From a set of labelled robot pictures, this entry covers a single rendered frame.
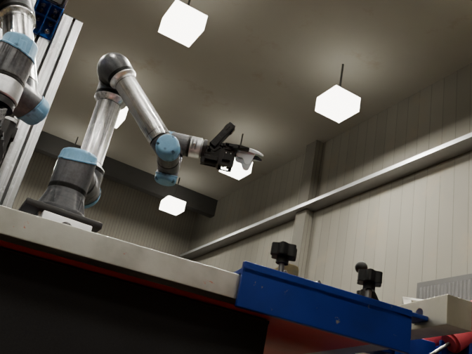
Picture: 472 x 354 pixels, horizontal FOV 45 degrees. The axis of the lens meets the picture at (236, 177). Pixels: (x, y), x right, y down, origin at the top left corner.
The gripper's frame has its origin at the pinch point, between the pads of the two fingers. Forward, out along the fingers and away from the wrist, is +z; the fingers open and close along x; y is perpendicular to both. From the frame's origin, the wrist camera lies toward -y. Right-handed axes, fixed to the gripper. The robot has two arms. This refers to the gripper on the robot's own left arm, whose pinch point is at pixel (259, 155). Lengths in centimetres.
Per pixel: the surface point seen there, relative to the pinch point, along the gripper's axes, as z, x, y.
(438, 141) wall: 249, -492, -247
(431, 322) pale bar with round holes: 29, 95, 56
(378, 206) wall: 206, -578, -169
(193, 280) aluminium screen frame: -10, 104, 58
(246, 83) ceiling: -14, -616, -331
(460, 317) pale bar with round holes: 32, 97, 54
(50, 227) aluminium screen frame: -31, 109, 56
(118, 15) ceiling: -209, -519, -344
